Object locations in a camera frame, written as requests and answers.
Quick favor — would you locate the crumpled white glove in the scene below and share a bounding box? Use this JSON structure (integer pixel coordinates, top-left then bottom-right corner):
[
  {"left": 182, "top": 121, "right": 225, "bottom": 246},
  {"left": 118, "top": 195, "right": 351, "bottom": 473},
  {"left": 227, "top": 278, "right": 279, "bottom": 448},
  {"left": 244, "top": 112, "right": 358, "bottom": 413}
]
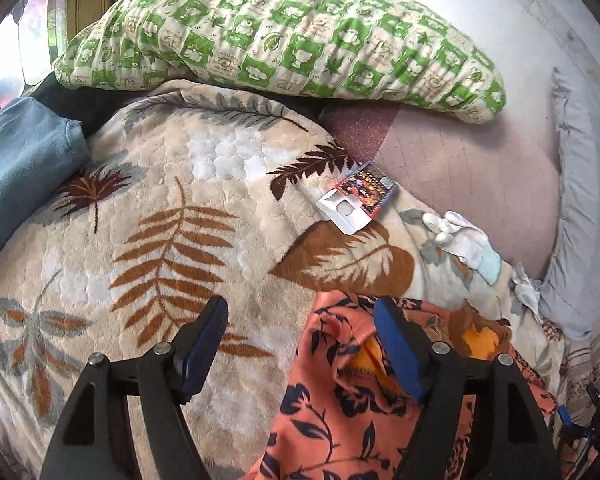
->
[{"left": 510, "top": 262, "right": 543, "bottom": 316}]

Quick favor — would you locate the small card package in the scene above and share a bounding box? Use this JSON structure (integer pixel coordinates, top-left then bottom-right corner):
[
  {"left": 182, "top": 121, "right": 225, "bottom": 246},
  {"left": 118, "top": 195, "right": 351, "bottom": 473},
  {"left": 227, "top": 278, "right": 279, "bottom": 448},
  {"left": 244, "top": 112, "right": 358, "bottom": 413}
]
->
[{"left": 317, "top": 160, "right": 398, "bottom": 235}]

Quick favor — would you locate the window with metal bars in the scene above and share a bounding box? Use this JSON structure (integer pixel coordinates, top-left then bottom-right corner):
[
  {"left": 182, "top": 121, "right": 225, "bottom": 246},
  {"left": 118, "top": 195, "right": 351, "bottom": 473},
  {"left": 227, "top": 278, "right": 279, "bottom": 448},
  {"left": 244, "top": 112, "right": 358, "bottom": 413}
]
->
[{"left": 0, "top": 0, "right": 81, "bottom": 126}]

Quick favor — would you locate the beige leaf print blanket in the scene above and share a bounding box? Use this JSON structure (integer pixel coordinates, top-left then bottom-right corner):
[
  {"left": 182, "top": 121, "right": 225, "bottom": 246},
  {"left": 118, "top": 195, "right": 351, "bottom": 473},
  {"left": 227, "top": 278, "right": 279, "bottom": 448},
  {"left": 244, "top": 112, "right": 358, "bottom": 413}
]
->
[{"left": 0, "top": 80, "right": 566, "bottom": 480}]

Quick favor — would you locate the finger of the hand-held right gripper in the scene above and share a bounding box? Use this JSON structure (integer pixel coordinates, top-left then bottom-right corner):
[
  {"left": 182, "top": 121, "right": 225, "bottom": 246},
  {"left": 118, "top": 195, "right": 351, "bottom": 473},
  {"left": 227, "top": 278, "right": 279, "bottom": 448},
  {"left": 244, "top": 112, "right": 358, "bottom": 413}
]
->
[{"left": 555, "top": 402, "right": 588, "bottom": 456}]

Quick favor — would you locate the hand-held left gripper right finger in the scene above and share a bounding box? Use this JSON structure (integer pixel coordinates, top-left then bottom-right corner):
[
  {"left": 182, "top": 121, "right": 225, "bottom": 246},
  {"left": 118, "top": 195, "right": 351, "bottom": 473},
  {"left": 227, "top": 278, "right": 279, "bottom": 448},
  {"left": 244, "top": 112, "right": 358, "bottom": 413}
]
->
[{"left": 373, "top": 296, "right": 563, "bottom": 480}]

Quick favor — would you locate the blue-grey folded cloth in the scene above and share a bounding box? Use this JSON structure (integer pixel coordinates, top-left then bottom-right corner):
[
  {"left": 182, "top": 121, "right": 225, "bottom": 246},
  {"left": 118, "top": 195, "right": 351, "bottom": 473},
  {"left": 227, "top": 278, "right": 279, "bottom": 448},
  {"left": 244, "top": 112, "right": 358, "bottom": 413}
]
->
[{"left": 0, "top": 96, "right": 90, "bottom": 276}]

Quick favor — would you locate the pink bed sheet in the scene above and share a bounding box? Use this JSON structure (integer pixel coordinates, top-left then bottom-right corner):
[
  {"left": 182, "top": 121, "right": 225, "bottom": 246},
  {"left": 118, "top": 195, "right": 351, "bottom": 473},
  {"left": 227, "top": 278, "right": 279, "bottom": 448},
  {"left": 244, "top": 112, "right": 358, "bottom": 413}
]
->
[{"left": 320, "top": 95, "right": 566, "bottom": 281}]

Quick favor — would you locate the striped bed sheet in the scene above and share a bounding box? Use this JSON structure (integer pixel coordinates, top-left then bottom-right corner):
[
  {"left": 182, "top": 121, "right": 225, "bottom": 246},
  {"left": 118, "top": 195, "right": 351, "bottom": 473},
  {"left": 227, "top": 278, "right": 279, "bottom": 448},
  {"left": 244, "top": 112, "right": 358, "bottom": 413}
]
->
[{"left": 560, "top": 305, "right": 600, "bottom": 411}]

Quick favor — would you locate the white glove with teal cuff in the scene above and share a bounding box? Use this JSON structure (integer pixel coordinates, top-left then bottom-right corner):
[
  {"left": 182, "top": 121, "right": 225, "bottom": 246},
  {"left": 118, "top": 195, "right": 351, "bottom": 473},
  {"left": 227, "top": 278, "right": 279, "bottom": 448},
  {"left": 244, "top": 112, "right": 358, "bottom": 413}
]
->
[{"left": 422, "top": 210, "right": 502, "bottom": 286}]

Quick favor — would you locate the dark cloth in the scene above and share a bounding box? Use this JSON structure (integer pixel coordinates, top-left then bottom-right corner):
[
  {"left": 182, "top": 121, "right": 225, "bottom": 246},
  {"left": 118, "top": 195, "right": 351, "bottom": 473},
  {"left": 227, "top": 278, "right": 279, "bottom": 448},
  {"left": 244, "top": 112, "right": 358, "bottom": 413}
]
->
[{"left": 22, "top": 75, "right": 131, "bottom": 136}]

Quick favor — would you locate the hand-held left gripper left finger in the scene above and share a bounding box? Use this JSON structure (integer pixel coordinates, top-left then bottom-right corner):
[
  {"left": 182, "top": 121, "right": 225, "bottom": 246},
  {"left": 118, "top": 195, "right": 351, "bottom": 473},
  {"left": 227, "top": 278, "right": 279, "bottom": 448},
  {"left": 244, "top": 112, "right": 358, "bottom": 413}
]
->
[{"left": 40, "top": 296, "right": 229, "bottom": 480}]

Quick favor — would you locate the grey ruffled pillow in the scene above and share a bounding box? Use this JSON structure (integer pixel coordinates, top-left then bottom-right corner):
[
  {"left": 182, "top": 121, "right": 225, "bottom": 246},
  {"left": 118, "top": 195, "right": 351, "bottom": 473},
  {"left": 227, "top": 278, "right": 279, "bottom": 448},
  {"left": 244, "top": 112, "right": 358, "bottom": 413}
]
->
[{"left": 537, "top": 67, "right": 600, "bottom": 341}]

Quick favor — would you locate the green checked pillow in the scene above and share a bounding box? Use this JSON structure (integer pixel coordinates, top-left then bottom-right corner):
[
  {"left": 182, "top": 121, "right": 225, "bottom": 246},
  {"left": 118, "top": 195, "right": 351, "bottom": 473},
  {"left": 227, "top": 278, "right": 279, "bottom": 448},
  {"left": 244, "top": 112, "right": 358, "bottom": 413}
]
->
[{"left": 52, "top": 0, "right": 506, "bottom": 125}]

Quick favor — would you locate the orange floral garment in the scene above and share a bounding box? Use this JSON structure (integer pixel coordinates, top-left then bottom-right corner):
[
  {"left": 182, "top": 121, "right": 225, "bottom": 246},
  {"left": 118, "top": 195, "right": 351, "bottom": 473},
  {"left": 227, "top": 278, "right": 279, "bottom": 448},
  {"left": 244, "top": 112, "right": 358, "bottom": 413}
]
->
[{"left": 245, "top": 290, "right": 561, "bottom": 480}]

